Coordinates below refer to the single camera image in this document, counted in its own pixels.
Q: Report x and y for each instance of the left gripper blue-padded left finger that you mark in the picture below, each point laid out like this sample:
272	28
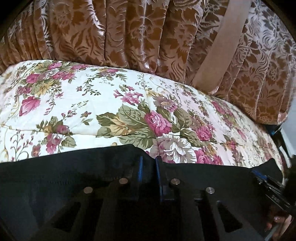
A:
140	169

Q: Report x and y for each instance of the white floral bedspread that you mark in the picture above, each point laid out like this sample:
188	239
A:
50	107

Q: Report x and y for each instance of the black pants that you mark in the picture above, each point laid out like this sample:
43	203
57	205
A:
93	194

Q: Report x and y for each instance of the plain tan curtain tieback band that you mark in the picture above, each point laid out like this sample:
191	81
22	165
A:
215	64

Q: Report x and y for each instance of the brown floral damask curtain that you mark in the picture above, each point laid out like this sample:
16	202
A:
167	38

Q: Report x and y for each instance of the person's right hand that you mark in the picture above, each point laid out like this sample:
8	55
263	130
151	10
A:
277	223

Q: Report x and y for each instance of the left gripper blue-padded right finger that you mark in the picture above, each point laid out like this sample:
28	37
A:
162	178

